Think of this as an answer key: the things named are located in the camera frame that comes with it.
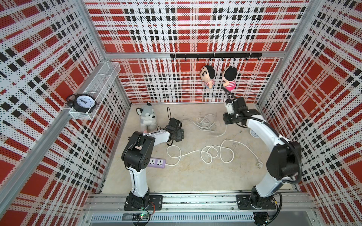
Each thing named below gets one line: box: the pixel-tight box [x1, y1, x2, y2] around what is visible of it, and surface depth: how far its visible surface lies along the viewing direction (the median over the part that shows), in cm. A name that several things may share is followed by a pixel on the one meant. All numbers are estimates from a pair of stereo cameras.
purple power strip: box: [147, 157, 167, 169], surface depth 88 cm
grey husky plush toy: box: [136, 101, 158, 134], surface depth 95 cm
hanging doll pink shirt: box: [222, 65, 238, 92], surface depth 98 cm
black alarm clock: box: [65, 93, 99, 114], surface depth 64 cm
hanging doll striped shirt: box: [200, 65, 216, 90], surface depth 95 cm
